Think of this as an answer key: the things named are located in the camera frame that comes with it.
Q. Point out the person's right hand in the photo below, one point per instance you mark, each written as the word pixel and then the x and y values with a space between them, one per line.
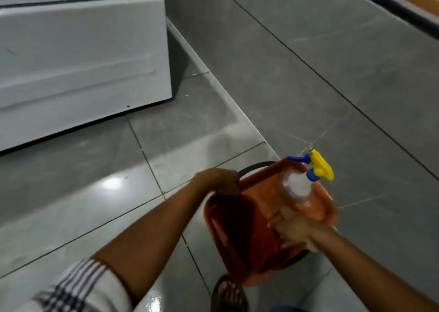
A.
pixel 295 226

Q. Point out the person's left hand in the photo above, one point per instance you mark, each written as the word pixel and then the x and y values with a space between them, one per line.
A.
pixel 214 181

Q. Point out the person's right fingers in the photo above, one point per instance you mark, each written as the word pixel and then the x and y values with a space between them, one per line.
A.
pixel 279 224

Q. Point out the orange plastic bucket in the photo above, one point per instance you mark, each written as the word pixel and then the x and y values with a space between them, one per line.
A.
pixel 260 226

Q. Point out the person's right forearm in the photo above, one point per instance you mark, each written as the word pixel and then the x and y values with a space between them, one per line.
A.
pixel 373 274

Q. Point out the person's left forearm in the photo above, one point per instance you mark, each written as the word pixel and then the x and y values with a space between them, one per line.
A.
pixel 151 236

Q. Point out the clear spray bottle yellow trigger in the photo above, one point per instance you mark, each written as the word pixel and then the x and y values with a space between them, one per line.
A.
pixel 310 176

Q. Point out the person's foot in sandal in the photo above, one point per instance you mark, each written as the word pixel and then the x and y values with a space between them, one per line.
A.
pixel 229 295

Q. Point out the striped white shirt sleeve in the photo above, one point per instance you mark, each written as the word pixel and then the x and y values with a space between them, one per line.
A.
pixel 82 287

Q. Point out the white appliance cabinet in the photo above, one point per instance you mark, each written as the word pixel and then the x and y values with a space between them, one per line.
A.
pixel 79 61

